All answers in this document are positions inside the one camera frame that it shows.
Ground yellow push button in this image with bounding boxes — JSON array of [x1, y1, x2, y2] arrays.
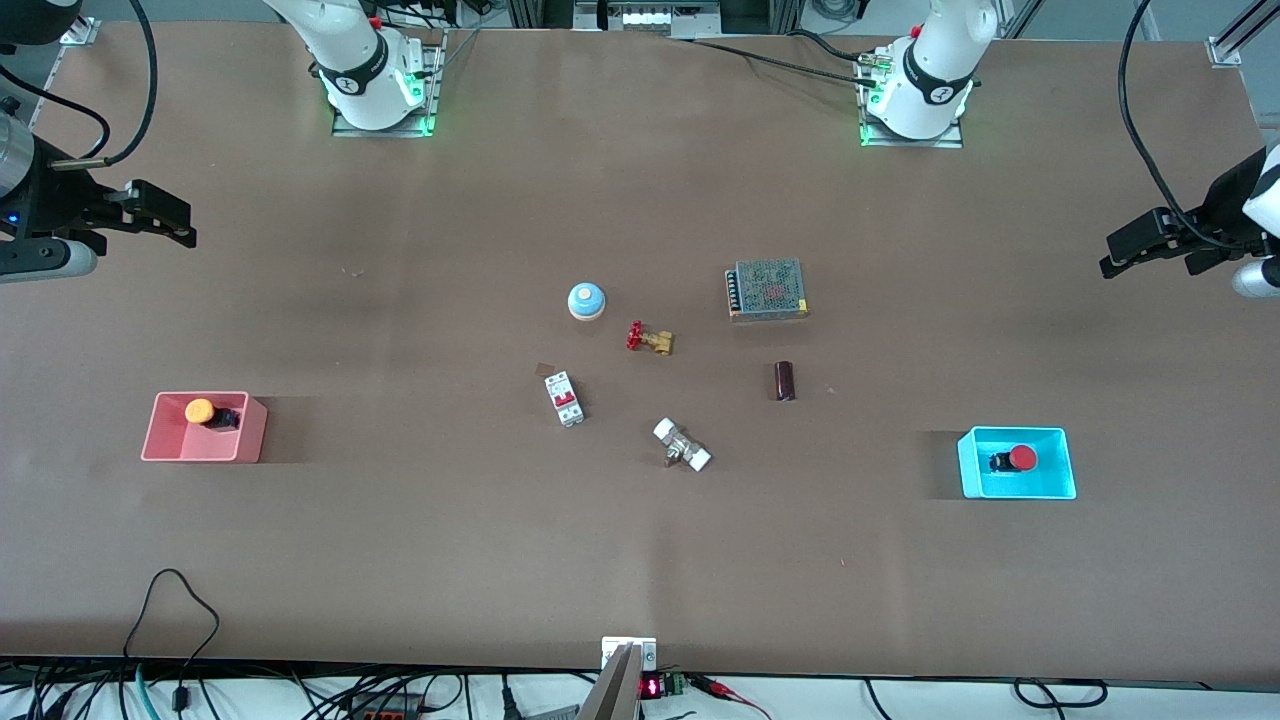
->
[[184, 397, 242, 432]]

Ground pink plastic bin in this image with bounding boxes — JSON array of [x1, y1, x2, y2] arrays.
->
[[140, 391, 269, 464]]

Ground cyan plastic bin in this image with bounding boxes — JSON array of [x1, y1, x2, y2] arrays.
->
[[957, 426, 1078, 500]]

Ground metal mesh power supply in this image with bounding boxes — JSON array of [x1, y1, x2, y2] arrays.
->
[[725, 258, 810, 322]]

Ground white red circuit breaker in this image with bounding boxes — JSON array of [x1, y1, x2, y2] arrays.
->
[[544, 371, 587, 429]]

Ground metal fitting white ends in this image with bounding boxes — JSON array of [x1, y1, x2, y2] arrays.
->
[[652, 417, 713, 473]]

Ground white terminal device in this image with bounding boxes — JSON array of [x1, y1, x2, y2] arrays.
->
[[598, 0, 723, 32]]

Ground grey metal bar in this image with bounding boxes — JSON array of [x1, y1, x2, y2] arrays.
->
[[577, 643, 642, 720]]

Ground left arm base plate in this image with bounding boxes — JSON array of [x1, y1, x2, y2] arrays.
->
[[858, 48, 966, 150]]

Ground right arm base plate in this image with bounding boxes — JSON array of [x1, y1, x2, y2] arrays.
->
[[331, 38, 447, 139]]

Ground black looped cable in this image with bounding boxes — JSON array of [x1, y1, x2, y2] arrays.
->
[[121, 568, 222, 720]]

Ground black cable across table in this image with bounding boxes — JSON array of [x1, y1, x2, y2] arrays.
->
[[665, 30, 883, 87]]

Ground black coiled cable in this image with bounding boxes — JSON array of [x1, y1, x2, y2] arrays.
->
[[1013, 678, 1109, 710]]

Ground brass valve red handle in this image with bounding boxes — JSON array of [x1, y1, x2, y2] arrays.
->
[[626, 320, 676, 357]]

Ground red clip lead cable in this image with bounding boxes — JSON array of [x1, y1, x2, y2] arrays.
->
[[695, 674, 773, 719]]

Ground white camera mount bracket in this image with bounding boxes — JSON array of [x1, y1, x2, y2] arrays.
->
[[601, 636, 659, 672]]

